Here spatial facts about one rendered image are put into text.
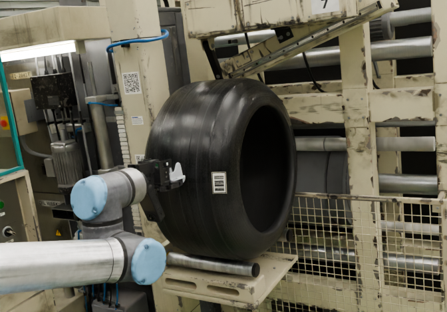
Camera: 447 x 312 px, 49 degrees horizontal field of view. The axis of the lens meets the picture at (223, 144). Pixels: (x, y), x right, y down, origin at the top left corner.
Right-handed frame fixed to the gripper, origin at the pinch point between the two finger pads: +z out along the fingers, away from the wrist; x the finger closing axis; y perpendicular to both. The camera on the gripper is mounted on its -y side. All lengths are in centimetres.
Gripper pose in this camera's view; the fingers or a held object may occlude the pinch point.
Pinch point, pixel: (181, 179)
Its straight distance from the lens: 137.8
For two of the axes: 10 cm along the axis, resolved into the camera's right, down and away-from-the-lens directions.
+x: -8.6, 0.1, 5.1
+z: 5.0, -1.1, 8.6
